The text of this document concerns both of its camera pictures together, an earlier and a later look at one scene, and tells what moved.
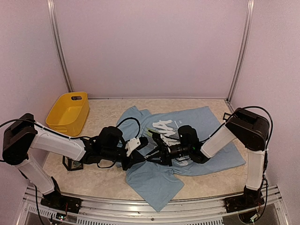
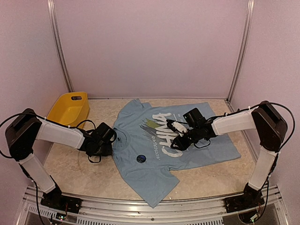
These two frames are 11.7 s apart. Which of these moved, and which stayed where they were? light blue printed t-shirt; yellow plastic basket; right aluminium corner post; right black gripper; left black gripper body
Moved: right black gripper; light blue printed t-shirt; left black gripper body
Stayed: right aluminium corner post; yellow plastic basket
